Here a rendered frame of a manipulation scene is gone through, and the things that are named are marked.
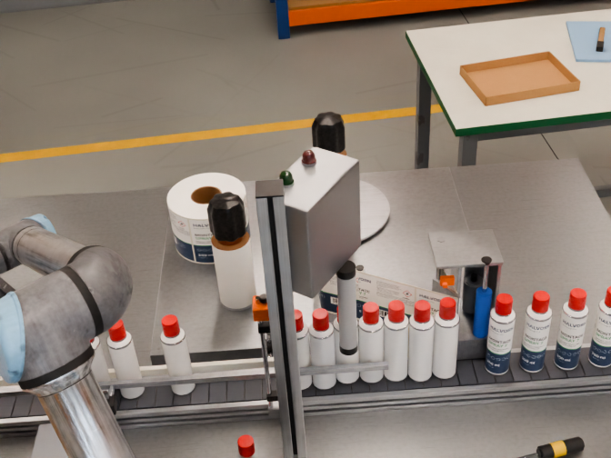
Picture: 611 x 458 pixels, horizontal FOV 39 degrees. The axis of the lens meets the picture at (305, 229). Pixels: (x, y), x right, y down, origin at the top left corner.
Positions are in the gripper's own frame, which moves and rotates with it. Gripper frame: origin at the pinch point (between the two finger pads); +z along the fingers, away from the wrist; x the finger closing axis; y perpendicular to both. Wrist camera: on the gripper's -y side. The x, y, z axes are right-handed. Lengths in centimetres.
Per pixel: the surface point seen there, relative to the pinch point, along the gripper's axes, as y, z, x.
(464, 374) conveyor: -1, 54, -68
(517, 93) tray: 126, 80, -103
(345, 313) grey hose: -11, 15, -61
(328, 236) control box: -13, -3, -69
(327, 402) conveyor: -5, 40, -42
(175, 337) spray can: -0.7, 9.8, -25.0
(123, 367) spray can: -1.8, 9.5, -11.5
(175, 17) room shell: 396, 78, 67
